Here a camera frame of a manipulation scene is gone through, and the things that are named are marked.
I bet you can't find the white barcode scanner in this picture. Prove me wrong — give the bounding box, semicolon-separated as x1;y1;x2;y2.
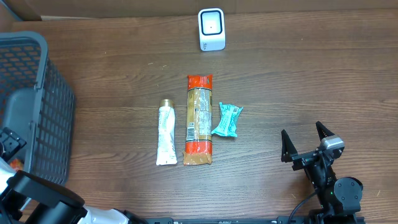
198;8;226;52

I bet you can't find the grey plastic shopping basket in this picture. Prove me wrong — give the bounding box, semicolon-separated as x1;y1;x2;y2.
1;31;75;185

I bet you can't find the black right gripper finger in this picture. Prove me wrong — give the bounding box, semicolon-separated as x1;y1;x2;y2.
281;129;298;162
315;121;335;140

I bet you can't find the orange pasta package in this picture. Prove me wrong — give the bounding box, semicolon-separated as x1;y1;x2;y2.
183;75;213;166

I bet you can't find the small orange snack packet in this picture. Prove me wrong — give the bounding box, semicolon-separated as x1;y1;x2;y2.
9;159;24;171

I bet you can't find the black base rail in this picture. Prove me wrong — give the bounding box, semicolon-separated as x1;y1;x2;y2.
146;216;366;224

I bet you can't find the teal snack bar wrapper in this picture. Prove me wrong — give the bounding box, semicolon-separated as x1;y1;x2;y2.
211;102;243;138

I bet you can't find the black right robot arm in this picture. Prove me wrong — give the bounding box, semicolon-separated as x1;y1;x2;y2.
281;121;365;223

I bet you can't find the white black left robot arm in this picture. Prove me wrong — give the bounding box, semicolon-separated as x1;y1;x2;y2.
1;128;146;224

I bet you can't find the white tube gold cap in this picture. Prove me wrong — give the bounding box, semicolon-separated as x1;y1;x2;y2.
156;99;177;166

